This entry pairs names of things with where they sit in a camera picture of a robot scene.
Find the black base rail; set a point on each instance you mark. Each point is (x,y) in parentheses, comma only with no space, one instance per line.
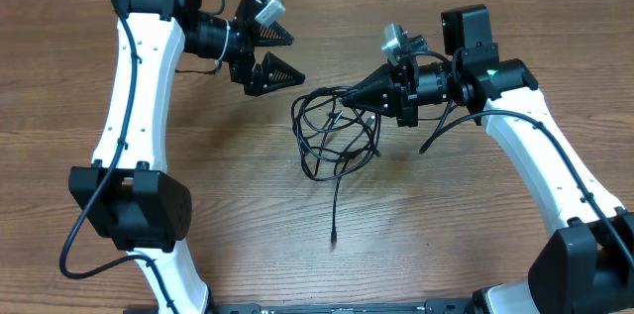
(322,309)

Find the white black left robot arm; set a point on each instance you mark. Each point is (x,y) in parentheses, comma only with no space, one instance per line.
(126,193)

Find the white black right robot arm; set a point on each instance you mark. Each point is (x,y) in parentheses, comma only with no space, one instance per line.
(587,264)

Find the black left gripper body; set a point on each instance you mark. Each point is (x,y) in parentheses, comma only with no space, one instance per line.
(243,54)

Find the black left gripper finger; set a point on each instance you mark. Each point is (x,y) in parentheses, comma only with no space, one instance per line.
(272,36)
(272,74)

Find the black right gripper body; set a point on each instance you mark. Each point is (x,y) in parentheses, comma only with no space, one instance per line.
(408,98)

